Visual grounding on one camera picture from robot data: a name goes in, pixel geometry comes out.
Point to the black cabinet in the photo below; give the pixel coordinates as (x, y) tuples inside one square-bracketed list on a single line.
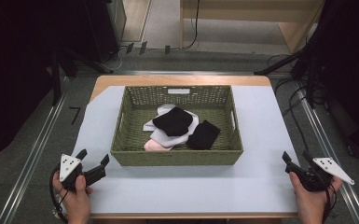
[(104, 28)]

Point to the black sock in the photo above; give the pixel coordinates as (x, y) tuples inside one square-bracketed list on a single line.
[(203, 135), (174, 121)]

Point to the person's left hand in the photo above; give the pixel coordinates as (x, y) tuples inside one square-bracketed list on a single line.
[(76, 202)]

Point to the black stand leg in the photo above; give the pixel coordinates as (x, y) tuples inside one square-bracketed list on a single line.
[(276, 64)]

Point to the light wooden shelf unit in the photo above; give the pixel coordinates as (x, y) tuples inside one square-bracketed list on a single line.
[(245, 12)]

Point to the white table sheet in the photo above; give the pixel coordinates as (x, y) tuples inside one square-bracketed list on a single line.
[(261, 140)]

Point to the white sock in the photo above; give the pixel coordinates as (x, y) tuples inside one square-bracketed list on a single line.
[(164, 109)]

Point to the green woven basket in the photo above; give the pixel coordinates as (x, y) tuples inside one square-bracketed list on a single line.
[(130, 146)]

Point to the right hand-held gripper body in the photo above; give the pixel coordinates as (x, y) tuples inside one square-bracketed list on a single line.
[(321, 175)]

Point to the person's right hand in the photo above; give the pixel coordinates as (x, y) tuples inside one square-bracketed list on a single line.
[(310, 202)]

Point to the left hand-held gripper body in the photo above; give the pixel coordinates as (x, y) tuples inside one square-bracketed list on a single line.
[(70, 169)]

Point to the pale grey sock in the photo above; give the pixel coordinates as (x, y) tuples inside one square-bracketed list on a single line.
[(171, 140)]

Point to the pink sock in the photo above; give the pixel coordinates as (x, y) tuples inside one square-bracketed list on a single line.
[(154, 145)]

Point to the metal floor rail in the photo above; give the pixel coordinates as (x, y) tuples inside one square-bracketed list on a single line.
[(199, 73), (329, 146), (34, 155)]

